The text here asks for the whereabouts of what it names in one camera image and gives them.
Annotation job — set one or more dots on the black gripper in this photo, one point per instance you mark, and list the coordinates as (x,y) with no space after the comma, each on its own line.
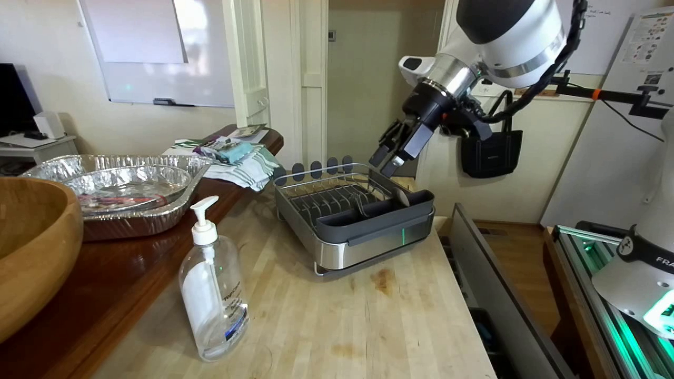
(424,116)

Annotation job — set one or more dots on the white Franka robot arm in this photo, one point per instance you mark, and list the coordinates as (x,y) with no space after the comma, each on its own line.
(518,35)

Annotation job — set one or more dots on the silver metal spoon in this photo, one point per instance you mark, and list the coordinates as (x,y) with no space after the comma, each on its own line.
(403,197)

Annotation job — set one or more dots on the grey dish rack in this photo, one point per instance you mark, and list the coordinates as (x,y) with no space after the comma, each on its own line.
(359,235)

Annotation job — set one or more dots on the black hanging bag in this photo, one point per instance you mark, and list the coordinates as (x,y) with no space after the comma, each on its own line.
(496,154)

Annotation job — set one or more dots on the white leaning panel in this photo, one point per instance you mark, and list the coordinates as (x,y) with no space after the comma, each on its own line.
(611,161)

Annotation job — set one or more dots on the black rod with orange clamps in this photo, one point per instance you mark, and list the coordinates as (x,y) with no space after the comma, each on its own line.
(602,93)

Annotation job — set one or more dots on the black whiteboard marker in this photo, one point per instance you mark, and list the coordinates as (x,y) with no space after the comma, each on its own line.
(173,103)

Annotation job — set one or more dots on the clear hand sanitizer pump bottle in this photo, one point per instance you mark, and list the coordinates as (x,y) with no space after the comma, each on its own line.
(211,295)

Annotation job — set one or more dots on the aluminium foil tray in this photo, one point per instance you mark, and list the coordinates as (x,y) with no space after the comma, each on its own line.
(118,186)

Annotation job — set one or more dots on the dark wooden table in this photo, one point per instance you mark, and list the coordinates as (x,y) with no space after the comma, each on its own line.
(91,295)

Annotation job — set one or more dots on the large wooden bowl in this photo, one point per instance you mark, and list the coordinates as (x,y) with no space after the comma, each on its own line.
(33,246)

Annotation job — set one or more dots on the black computer monitor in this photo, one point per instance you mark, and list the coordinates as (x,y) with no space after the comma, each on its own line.
(15,102)

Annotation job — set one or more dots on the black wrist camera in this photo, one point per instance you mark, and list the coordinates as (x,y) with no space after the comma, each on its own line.
(469,124)

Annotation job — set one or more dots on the wall whiteboard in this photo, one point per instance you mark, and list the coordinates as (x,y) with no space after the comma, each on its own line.
(158,54)

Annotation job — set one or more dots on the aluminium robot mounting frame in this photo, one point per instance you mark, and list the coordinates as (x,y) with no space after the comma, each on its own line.
(617,338)

